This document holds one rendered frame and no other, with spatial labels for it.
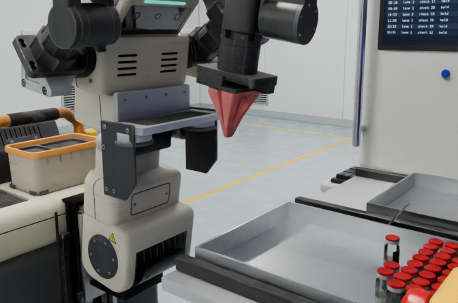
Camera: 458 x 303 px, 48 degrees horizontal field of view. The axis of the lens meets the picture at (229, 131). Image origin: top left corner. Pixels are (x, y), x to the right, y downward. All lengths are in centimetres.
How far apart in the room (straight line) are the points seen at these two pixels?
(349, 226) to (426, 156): 70
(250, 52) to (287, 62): 638
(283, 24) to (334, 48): 608
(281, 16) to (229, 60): 10
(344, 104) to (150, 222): 567
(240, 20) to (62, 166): 84
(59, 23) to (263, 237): 50
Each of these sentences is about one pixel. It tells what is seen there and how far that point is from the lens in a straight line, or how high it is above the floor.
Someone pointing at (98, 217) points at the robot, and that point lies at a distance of 119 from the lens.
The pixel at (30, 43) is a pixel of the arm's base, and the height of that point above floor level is 120.
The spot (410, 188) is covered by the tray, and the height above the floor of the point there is 88.
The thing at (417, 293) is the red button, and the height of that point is 101.
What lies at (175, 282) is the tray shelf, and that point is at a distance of 75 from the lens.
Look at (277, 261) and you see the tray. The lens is 80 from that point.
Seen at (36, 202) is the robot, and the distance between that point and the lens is 135.
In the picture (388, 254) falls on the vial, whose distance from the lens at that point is 80.
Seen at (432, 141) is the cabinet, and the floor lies 91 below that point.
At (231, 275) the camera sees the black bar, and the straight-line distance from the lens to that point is 72.
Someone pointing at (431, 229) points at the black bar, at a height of 90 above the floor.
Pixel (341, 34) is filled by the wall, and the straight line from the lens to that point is 669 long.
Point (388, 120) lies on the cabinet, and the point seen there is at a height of 96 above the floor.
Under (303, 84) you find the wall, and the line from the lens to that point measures 697.
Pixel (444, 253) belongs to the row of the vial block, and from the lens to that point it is 77.
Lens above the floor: 123
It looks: 11 degrees down
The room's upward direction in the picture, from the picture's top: straight up
